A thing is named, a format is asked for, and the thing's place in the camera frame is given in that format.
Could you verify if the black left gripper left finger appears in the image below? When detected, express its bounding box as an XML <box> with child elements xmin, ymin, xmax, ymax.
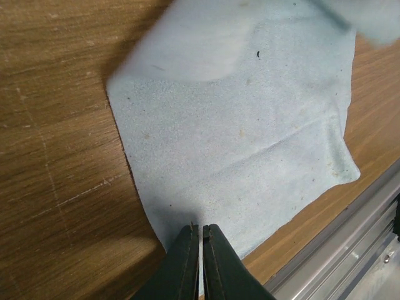
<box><xmin>131</xmin><ymin>224</ymin><xmax>199</xmax><ymax>300</ymax></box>

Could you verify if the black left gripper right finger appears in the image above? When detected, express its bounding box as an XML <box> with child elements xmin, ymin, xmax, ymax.
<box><xmin>202</xmin><ymin>224</ymin><xmax>275</xmax><ymax>300</ymax></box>

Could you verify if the light blue cleaning cloth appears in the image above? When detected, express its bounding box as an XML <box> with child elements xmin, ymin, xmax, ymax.
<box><xmin>107</xmin><ymin>1</ymin><xmax>399</xmax><ymax>257</ymax></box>

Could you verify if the aluminium table edge rail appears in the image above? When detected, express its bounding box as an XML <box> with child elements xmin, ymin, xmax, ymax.
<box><xmin>264</xmin><ymin>162</ymin><xmax>399</xmax><ymax>299</ymax></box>

